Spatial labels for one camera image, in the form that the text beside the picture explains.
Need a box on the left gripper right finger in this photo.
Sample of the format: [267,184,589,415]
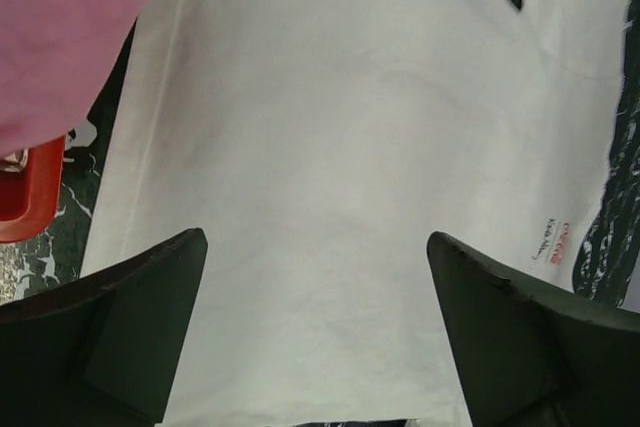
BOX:
[426,232,639,426]

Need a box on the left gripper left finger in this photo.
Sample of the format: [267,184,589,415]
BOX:
[1,228,208,425]

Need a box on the white coca-cola t-shirt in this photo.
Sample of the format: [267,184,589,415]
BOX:
[83,0,630,426]

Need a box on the light pink t-shirt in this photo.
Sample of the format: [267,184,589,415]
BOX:
[1,0,147,155]

